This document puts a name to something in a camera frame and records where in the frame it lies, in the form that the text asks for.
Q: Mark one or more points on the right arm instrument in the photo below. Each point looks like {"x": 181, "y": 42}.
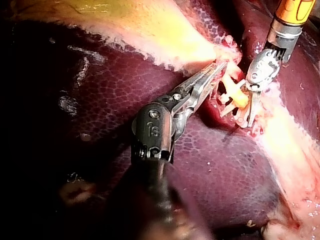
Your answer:
{"x": 265, "y": 67}

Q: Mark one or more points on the pale fatty tissue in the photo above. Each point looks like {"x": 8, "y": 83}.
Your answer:
{"x": 287, "y": 150}

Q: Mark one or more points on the left arm instrument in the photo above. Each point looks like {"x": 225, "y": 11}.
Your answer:
{"x": 152, "y": 130}

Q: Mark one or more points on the white clip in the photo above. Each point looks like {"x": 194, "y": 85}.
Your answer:
{"x": 241, "y": 120}
{"x": 225, "y": 99}
{"x": 228, "y": 110}

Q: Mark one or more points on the left arm instrument jaw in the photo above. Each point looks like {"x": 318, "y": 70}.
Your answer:
{"x": 201, "y": 92}
{"x": 203, "y": 76}

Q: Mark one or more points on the right arm instrument jaw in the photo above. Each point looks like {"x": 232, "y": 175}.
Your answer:
{"x": 249, "y": 110}
{"x": 256, "y": 107}

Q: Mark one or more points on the dark left arm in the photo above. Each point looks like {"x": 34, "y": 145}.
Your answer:
{"x": 161, "y": 200}

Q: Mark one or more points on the dark red liver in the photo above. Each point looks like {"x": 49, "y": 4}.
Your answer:
{"x": 225, "y": 162}

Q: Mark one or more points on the gallbladder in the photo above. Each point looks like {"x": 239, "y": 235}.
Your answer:
{"x": 150, "y": 27}

